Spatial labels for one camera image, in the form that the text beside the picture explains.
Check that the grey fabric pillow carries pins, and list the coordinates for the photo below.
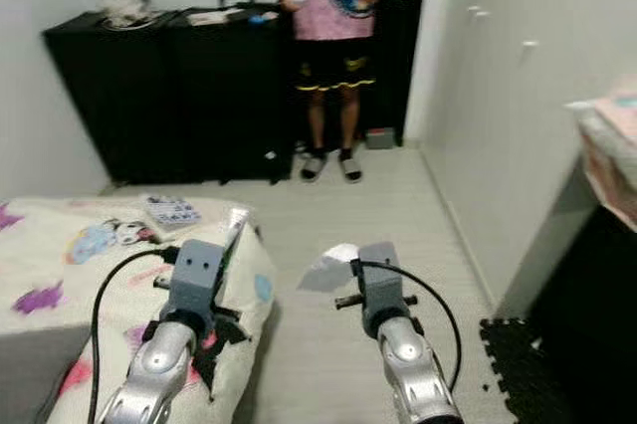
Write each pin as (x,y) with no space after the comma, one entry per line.
(30,374)

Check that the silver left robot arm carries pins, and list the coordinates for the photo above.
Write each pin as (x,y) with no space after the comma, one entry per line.
(154,374)

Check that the crumpled clear plastic wrapper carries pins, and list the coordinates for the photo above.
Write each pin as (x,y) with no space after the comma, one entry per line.
(237,225)

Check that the small grey floor box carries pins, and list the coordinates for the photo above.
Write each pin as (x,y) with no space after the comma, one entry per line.
(380,138)

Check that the black foam floor mat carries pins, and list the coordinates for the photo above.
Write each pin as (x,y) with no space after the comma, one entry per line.
(518,374)

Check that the white wardrobe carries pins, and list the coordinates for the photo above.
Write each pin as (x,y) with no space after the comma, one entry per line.
(508,145)

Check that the black storage cabinet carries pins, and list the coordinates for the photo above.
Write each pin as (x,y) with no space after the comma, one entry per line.
(229,101)
(109,101)

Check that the pink white desk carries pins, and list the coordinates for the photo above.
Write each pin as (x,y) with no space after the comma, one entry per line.
(607,160)

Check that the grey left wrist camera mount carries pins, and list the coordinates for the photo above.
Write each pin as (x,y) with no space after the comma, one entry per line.
(197,280)

